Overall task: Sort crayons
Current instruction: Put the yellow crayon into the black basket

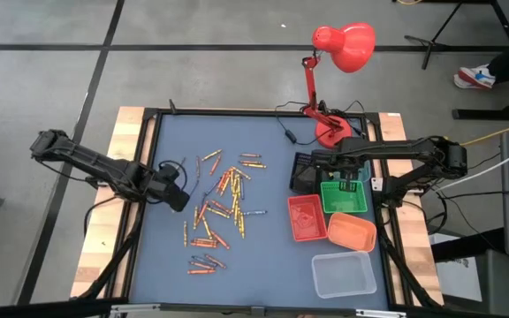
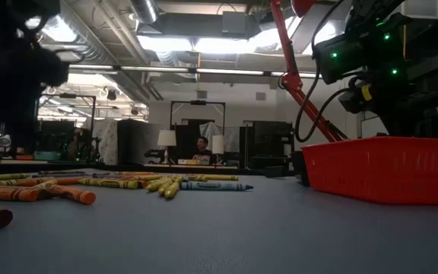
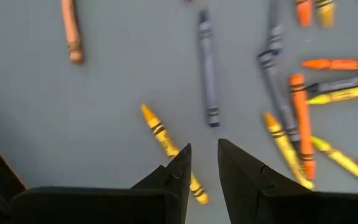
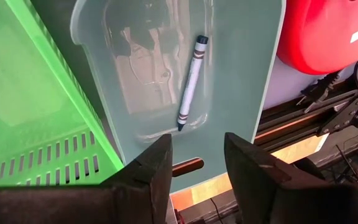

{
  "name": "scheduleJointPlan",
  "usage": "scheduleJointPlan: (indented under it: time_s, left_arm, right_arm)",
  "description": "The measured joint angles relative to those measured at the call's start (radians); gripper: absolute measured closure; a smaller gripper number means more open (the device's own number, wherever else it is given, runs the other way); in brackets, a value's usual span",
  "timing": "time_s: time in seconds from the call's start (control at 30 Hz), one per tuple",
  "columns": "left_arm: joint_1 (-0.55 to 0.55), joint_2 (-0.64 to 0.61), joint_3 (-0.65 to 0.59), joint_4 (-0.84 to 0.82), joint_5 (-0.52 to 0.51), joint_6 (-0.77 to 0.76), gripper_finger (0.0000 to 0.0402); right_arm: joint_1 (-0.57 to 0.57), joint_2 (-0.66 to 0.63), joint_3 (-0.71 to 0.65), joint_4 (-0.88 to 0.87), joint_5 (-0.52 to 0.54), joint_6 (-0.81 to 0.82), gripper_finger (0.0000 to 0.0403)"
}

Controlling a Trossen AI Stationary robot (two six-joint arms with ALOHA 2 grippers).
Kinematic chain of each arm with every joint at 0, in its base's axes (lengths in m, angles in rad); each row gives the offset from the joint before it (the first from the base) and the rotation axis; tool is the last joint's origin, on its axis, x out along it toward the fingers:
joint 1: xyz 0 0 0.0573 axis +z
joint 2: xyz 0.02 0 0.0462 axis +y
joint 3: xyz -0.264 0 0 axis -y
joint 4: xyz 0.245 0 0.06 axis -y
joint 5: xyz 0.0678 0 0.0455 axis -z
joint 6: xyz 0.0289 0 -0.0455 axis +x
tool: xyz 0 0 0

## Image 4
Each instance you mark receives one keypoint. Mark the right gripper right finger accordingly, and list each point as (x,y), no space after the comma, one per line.
(291,205)

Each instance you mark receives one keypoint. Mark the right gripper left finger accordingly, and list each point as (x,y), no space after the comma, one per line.
(73,205)

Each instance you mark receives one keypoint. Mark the green slotted basket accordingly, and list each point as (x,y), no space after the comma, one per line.
(26,93)

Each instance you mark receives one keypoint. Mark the teal plastic bin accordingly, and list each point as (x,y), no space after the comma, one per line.
(238,77)

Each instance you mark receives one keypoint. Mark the teal blue crayon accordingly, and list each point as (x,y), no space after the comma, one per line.
(192,82)

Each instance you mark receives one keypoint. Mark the red desk lamp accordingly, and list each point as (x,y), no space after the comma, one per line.
(322,34)

